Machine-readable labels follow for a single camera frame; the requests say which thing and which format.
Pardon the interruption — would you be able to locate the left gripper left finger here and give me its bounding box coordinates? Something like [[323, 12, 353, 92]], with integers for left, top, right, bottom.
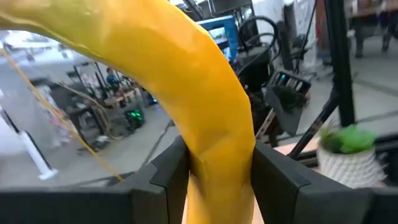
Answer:
[[0, 136, 191, 224]]

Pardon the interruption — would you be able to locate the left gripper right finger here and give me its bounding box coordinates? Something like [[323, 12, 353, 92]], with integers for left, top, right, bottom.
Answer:
[[251, 140, 398, 224]]

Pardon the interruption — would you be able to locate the yellow banana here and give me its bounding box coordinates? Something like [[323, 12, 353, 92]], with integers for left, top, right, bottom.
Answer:
[[0, 0, 256, 224]]

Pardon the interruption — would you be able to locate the blue framed cart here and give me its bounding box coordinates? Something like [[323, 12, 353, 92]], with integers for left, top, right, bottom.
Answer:
[[195, 14, 240, 62]]

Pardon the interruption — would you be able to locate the succulent in white pot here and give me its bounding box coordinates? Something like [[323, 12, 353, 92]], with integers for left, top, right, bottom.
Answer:
[[316, 123, 388, 190]]

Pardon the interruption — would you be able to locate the black device with green lights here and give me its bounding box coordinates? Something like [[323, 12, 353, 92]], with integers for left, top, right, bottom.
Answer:
[[124, 107, 146, 130]]

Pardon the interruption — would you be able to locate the cluttered workbench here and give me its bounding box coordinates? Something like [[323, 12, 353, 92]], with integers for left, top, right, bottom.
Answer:
[[30, 62, 150, 147]]

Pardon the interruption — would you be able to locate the white floor stand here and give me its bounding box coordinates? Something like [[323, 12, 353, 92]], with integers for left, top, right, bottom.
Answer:
[[0, 90, 59, 181]]

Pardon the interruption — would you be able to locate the person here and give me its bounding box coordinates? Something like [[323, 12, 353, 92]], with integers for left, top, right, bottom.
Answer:
[[104, 66, 123, 94]]

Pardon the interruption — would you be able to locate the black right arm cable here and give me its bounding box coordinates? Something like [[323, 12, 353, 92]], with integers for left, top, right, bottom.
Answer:
[[238, 15, 280, 62]]

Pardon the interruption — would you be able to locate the black aluminium table frame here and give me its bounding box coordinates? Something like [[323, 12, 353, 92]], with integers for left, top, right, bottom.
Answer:
[[287, 0, 398, 169]]

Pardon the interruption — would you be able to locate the yellow hanging cable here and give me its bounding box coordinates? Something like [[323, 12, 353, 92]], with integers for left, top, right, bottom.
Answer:
[[0, 48, 124, 182]]

